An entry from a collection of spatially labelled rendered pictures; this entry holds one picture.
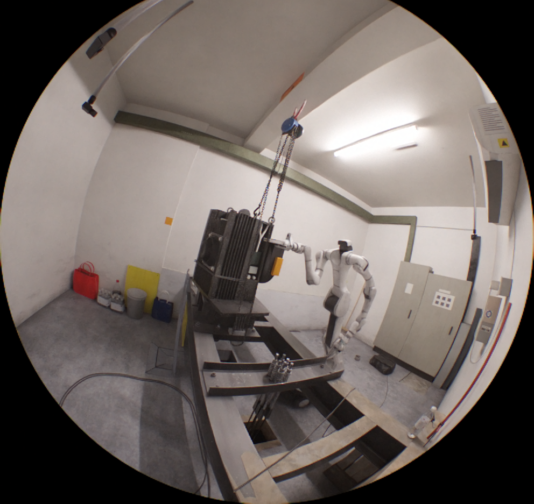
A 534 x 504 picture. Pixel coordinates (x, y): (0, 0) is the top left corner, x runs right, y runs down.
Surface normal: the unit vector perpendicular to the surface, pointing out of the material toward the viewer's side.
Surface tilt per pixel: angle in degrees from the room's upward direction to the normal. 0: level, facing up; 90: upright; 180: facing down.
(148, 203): 90
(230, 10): 180
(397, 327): 90
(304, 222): 90
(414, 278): 90
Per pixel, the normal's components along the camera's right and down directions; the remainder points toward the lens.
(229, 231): 0.60, 0.15
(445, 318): -0.88, -0.26
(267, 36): -0.27, 0.96
